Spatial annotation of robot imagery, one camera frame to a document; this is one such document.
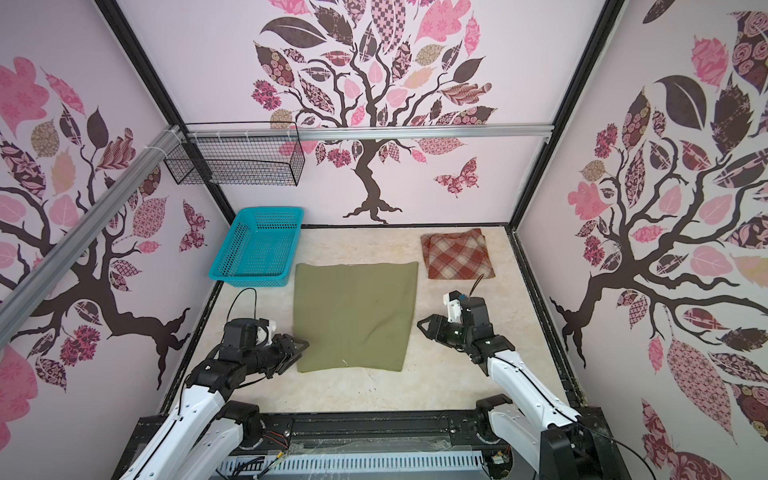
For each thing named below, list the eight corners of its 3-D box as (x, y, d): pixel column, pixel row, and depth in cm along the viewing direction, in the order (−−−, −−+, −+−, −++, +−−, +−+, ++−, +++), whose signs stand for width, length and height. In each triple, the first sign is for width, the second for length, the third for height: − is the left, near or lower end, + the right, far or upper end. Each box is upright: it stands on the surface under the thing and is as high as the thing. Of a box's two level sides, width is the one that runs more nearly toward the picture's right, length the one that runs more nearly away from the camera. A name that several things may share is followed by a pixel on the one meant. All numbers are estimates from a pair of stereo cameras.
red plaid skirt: (424, 279, 106) (425, 273, 103) (420, 234, 120) (421, 228, 117) (493, 279, 106) (496, 273, 103) (481, 234, 120) (483, 228, 117)
